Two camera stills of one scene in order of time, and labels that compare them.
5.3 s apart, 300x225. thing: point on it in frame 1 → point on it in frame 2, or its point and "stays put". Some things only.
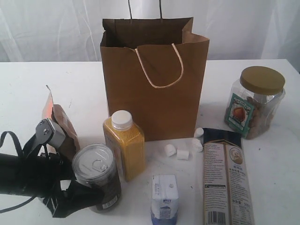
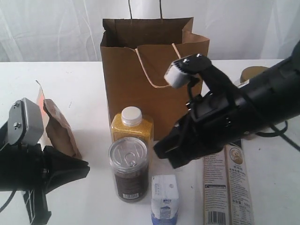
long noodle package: x=227 y=195 stays put
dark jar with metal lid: x=94 y=165 → x=129 y=157
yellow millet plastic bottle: x=127 y=140 → x=131 y=123
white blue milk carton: x=165 y=199 stays put
